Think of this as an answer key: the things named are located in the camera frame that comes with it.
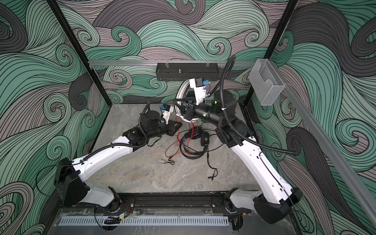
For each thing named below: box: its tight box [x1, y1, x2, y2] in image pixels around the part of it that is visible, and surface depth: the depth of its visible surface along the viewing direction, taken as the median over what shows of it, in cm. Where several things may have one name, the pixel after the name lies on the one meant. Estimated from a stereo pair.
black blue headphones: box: [179, 126, 210, 160], surface depth 94 cm
